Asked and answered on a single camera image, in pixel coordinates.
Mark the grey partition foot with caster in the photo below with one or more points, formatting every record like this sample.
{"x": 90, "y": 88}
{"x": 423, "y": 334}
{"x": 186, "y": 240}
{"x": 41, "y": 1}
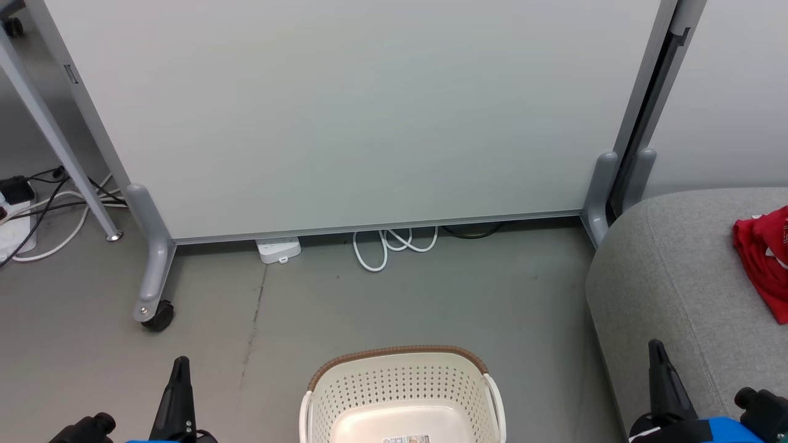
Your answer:
{"x": 154, "y": 252}

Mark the narrow white partition panel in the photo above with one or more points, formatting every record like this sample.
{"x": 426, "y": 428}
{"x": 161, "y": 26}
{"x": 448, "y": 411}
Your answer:
{"x": 732, "y": 92}

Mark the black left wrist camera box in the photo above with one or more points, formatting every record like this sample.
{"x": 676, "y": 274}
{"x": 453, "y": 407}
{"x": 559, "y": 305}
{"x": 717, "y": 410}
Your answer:
{"x": 89, "y": 429}

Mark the printed basket label sticker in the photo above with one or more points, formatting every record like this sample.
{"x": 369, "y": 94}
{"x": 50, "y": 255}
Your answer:
{"x": 406, "y": 439}

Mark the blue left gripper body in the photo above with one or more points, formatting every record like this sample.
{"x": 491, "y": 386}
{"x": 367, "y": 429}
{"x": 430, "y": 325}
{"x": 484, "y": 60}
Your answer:
{"x": 172, "y": 440}

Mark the small white power strip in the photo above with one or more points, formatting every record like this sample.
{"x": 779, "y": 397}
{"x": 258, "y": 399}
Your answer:
{"x": 278, "y": 248}

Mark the black power adapter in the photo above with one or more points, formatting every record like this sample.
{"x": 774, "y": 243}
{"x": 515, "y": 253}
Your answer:
{"x": 15, "y": 189}

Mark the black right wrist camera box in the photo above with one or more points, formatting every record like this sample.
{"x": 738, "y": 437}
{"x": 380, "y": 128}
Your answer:
{"x": 766, "y": 412}

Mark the grey metal table leg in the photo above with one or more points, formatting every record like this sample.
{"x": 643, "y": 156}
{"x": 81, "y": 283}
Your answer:
{"x": 55, "y": 141}

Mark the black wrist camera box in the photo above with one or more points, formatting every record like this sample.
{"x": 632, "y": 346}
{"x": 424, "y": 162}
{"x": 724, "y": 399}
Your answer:
{"x": 766, "y": 412}
{"x": 89, "y": 429}

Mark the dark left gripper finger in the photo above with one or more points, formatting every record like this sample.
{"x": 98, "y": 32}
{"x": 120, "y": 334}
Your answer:
{"x": 177, "y": 406}

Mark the cream perforated laundry basket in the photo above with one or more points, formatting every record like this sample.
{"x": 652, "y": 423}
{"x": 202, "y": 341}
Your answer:
{"x": 400, "y": 394}

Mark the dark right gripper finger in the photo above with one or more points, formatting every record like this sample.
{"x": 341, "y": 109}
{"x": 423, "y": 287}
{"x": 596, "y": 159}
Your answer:
{"x": 668, "y": 387}

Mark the large white partition panel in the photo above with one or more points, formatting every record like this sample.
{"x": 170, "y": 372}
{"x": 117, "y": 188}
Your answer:
{"x": 338, "y": 111}

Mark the grey fabric sofa seat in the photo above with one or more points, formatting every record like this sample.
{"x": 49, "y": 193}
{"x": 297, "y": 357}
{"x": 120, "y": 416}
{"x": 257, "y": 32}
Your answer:
{"x": 677, "y": 277}

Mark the long white power strip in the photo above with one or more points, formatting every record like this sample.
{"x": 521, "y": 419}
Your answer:
{"x": 15, "y": 231}

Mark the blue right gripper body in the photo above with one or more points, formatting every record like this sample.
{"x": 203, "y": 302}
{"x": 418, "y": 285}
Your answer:
{"x": 695, "y": 431}

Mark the black caster wheel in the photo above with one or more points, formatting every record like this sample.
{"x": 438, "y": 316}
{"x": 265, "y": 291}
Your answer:
{"x": 159, "y": 316}
{"x": 13, "y": 27}

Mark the red white-striped clothing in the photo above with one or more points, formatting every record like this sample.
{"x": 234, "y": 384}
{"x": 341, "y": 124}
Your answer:
{"x": 766, "y": 258}

